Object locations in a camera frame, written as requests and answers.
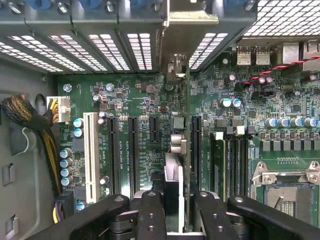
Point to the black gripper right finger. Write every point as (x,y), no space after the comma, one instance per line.
(212,220)

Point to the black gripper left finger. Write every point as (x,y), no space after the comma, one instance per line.
(150,217)

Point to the black empty RAM slot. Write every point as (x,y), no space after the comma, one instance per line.
(231,167)
(243,167)

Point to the long black PCIe expansion slot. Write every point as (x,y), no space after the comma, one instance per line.
(133,155)
(113,155)
(197,150)

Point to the short black PCIe expansion slot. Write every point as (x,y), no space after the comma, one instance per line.
(154,132)

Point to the white PCI expansion slot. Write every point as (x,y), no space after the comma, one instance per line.
(91,150)

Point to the green motherboard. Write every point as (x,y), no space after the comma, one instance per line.
(140,100)

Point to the white power connector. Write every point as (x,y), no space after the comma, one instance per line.
(62,108)

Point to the grey metal PC case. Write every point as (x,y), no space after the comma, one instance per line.
(25,150)

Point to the silver USB port block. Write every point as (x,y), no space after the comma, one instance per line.
(263,56)
(243,56)

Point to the vented metal slot cover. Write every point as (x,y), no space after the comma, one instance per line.
(80,52)
(208,50)
(22,56)
(50,53)
(140,50)
(110,51)

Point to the silver network port block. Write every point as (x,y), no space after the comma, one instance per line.
(291,53)

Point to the CPU socket with metal frame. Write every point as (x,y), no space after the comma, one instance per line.
(285,190)

